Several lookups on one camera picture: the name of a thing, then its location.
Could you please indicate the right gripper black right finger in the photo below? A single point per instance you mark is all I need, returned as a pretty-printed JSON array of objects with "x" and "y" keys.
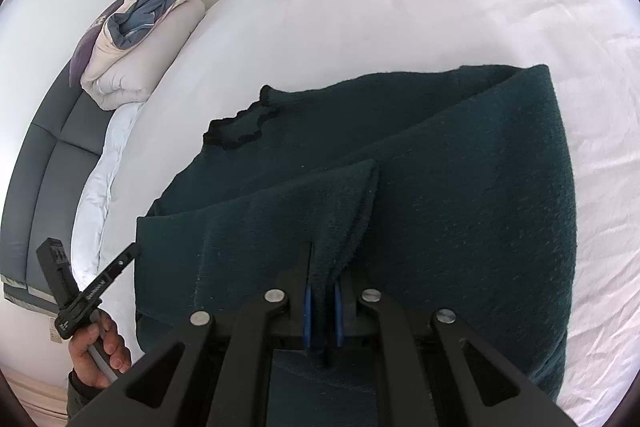
[{"x": 434, "y": 369}]

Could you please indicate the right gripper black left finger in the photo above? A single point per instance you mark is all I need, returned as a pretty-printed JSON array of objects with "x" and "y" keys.
[{"x": 211, "y": 370}]

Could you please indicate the dark green knit sweater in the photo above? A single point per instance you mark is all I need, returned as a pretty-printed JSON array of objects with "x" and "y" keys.
[{"x": 441, "y": 189}]

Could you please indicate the left dark jacket forearm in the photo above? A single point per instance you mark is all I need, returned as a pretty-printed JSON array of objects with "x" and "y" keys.
[{"x": 79, "y": 394}]

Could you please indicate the person's left hand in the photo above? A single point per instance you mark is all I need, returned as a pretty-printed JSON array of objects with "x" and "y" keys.
[{"x": 98, "y": 352}]

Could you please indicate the white ruffled pillow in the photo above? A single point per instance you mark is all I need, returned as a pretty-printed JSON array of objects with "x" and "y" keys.
[{"x": 95, "y": 198}]

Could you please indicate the grey padded headboard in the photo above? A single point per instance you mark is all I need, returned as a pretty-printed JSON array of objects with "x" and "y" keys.
[{"x": 62, "y": 145}]

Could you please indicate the folded beige duvet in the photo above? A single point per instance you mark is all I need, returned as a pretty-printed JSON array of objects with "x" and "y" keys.
[{"x": 115, "y": 77}]

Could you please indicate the purple pillow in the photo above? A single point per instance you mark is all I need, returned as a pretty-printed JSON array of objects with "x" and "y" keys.
[{"x": 83, "y": 50}]

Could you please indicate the blue grey crumpled garment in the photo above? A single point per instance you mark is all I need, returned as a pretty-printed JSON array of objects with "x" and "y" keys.
[{"x": 129, "y": 27}]

